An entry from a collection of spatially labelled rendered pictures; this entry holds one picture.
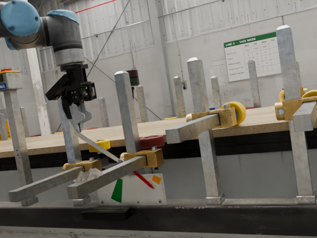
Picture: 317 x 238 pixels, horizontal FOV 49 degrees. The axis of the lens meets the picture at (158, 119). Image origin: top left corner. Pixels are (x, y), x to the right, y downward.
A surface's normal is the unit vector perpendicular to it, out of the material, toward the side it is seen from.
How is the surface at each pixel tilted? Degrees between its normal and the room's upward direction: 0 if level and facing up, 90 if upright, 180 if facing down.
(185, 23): 90
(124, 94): 90
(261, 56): 90
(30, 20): 91
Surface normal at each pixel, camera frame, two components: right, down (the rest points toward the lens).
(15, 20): 0.39, 0.00
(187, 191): -0.44, 0.11
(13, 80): 0.88, -0.11
